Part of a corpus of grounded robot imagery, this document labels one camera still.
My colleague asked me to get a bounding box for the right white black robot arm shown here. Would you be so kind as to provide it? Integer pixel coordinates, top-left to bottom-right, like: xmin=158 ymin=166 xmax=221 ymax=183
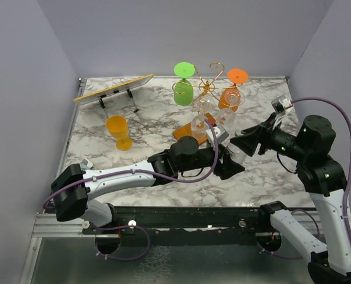
xmin=230 ymin=114 xmax=351 ymax=283

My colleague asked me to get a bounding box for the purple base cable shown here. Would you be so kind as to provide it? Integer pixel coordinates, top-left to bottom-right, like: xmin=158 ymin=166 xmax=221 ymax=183
xmin=255 ymin=209 xmax=321 ymax=261
xmin=94 ymin=226 xmax=151 ymax=261

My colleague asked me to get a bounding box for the black metal base rail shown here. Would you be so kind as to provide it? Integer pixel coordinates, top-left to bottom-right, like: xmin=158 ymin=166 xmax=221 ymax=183
xmin=74 ymin=202 xmax=294 ymax=246

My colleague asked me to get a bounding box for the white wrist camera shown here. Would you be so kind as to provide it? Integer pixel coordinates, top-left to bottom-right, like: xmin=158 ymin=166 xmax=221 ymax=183
xmin=205 ymin=125 xmax=229 ymax=147
xmin=271 ymin=95 xmax=294 ymax=127

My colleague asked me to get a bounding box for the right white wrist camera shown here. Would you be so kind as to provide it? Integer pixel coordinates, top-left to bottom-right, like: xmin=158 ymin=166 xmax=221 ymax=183
xmin=271 ymin=95 xmax=294 ymax=127

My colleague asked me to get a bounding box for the yellow-orange plastic wine glass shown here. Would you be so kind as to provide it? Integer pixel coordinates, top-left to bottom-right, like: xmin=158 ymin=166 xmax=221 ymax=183
xmin=105 ymin=115 xmax=133 ymax=151

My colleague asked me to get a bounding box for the orange plastic wine glass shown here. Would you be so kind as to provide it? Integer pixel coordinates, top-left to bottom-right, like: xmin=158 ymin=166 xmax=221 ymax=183
xmin=218 ymin=69 xmax=249 ymax=112

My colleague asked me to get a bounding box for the clear wine glass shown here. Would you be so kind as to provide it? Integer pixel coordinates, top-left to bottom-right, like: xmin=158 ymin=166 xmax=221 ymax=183
xmin=191 ymin=95 xmax=215 ymax=140
xmin=216 ymin=88 xmax=244 ymax=125
xmin=226 ymin=142 xmax=247 ymax=165

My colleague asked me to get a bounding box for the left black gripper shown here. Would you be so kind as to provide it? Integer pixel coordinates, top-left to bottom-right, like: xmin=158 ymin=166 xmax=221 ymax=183
xmin=178 ymin=140 xmax=244 ymax=179

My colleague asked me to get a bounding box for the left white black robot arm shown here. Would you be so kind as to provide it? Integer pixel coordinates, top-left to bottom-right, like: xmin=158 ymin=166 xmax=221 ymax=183
xmin=51 ymin=136 xmax=246 ymax=234

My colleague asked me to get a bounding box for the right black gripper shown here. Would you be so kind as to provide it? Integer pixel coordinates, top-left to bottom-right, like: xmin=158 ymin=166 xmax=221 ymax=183
xmin=231 ymin=111 xmax=310 ymax=161

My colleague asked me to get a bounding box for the yellow framed whiteboard stand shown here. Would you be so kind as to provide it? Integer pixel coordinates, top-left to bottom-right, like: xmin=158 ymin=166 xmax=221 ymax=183
xmin=73 ymin=74 xmax=154 ymax=113

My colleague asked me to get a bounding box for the gold wire wine glass rack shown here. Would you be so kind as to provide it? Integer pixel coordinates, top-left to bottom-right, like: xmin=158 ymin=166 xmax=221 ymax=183
xmin=171 ymin=62 xmax=243 ymax=143

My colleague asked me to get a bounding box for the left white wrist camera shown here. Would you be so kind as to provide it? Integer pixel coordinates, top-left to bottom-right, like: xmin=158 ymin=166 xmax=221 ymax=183
xmin=205 ymin=125 xmax=229 ymax=147

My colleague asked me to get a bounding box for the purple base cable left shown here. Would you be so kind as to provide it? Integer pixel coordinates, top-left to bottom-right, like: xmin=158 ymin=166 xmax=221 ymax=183
xmin=94 ymin=226 xmax=151 ymax=261

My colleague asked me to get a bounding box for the small blue white object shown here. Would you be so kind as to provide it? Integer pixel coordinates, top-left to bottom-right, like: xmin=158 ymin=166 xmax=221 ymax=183
xmin=79 ymin=158 xmax=94 ymax=170

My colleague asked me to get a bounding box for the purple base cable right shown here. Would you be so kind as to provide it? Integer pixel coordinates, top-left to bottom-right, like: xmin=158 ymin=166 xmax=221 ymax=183
xmin=255 ymin=209 xmax=321 ymax=261

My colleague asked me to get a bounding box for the green plastic wine glass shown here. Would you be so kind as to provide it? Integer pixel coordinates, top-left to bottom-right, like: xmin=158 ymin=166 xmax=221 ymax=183
xmin=173 ymin=62 xmax=195 ymax=106

